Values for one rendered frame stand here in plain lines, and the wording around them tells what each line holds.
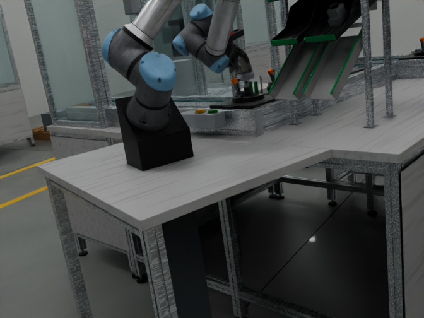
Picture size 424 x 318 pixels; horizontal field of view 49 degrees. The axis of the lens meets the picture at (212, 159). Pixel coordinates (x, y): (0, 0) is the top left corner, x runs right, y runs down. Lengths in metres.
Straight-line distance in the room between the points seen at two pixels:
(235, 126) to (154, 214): 0.79
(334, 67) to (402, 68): 1.20
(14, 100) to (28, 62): 3.92
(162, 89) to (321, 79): 0.62
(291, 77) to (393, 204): 0.64
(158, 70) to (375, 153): 0.70
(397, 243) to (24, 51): 10.06
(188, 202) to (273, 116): 0.78
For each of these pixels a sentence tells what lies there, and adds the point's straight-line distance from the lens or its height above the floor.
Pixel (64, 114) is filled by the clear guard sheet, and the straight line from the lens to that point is 2.85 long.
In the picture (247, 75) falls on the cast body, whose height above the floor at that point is 1.08.
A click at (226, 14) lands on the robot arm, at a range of 1.61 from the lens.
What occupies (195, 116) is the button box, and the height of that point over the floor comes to 0.95.
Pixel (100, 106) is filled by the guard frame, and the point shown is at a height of 0.98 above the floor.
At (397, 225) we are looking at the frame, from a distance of 1.57.
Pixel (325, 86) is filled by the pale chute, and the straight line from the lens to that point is 1.76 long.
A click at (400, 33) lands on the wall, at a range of 12.64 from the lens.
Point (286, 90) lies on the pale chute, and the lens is 1.84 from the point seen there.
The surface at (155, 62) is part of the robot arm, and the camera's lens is 1.49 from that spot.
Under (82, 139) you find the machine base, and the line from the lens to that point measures 2.68.
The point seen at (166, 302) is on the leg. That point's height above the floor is 0.60.
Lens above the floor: 1.28
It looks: 15 degrees down
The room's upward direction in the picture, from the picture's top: 8 degrees counter-clockwise
